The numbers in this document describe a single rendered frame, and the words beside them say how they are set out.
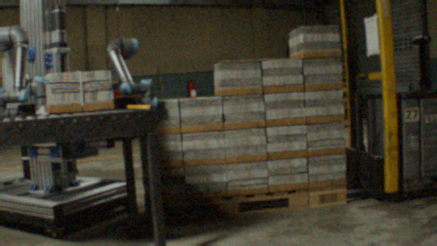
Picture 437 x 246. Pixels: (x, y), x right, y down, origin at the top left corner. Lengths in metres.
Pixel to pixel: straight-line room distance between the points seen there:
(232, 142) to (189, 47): 7.40
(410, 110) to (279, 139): 0.97
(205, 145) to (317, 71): 0.94
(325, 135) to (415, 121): 0.67
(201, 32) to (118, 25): 1.95
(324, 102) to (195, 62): 7.36
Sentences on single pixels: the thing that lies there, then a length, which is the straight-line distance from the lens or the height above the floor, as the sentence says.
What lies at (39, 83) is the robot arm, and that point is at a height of 1.00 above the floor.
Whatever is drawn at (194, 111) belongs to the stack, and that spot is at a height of 0.74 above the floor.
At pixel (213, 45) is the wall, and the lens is 10.65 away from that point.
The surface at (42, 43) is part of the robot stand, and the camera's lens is 3.35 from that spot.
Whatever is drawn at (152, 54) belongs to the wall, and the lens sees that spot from 10.08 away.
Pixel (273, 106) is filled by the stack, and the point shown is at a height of 0.74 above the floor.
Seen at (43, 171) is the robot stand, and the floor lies 0.38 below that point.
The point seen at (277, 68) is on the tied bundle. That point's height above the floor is 1.00.
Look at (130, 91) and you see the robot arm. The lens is 2.90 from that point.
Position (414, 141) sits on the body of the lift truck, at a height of 0.44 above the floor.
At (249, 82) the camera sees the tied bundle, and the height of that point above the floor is 0.92.
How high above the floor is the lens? 0.87
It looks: 3 degrees down
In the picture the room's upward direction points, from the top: 3 degrees counter-clockwise
